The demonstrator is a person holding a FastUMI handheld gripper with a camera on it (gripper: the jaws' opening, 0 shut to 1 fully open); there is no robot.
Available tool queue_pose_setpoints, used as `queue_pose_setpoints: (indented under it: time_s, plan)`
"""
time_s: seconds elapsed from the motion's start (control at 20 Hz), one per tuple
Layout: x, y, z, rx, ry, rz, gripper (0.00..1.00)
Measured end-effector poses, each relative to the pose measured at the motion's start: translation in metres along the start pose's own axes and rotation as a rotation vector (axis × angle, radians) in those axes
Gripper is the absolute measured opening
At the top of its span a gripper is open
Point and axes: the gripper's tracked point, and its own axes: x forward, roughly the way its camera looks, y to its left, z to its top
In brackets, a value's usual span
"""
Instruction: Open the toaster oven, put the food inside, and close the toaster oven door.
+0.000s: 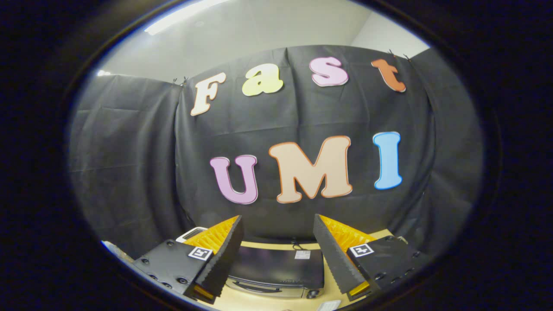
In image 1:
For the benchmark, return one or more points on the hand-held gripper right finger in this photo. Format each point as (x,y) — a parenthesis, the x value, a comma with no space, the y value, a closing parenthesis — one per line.
(332,255)

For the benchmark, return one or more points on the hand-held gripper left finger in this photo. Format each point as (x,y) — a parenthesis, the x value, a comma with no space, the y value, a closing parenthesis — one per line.
(222,257)

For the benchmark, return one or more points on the black toaster oven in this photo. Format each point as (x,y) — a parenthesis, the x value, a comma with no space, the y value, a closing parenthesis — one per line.
(276,268)

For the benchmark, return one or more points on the white plastic object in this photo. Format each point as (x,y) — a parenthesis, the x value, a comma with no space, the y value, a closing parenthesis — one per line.
(188,233)

